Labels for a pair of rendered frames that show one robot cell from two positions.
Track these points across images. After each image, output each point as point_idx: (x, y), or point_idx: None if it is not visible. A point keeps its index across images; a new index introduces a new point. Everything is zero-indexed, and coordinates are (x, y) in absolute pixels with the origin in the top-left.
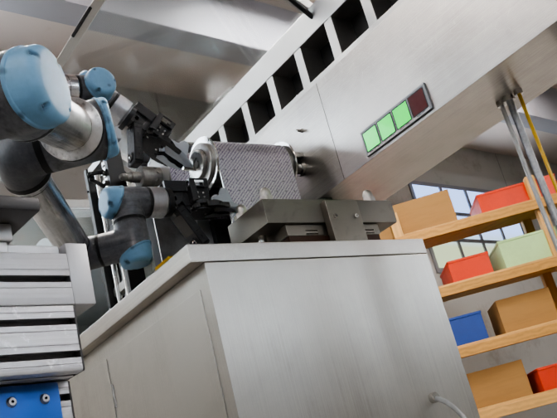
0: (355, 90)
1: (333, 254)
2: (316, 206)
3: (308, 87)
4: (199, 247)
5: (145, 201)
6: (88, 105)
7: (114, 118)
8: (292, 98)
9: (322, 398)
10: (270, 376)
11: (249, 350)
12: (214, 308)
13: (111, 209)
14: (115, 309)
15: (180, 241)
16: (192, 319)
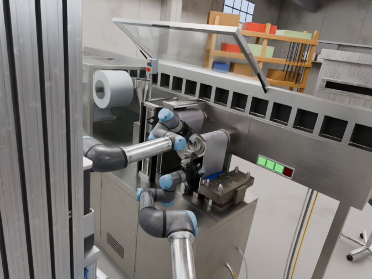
0: (266, 139)
1: (234, 216)
2: (234, 190)
3: (247, 114)
4: (199, 236)
5: (177, 183)
6: (192, 236)
7: (173, 131)
8: (235, 101)
9: (213, 264)
10: (203, 266)
11: (201, 262)
12: (196, 254)
13: (165, 189)
14: None
15: None
16: None
